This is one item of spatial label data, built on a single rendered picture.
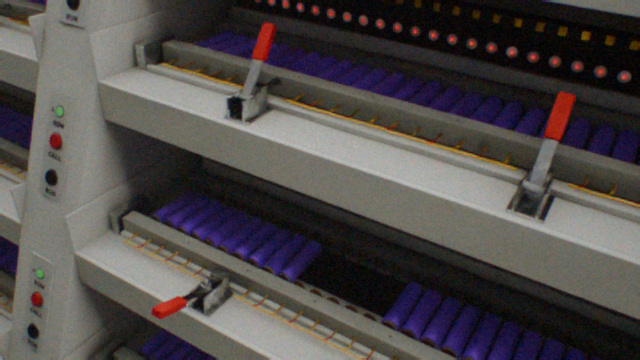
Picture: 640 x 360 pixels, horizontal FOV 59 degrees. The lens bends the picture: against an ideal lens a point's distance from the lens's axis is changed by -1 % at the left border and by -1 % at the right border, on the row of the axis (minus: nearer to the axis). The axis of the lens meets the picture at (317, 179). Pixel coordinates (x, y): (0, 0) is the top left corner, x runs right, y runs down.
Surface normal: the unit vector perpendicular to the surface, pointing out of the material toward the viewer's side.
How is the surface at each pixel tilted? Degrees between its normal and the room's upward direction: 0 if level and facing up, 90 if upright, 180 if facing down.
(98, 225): 90
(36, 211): 90
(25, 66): 112
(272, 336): 22
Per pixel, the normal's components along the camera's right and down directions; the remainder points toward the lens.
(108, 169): 0.85, 0.30
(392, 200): -0.52, 0.44
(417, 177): 0.03, -0.84
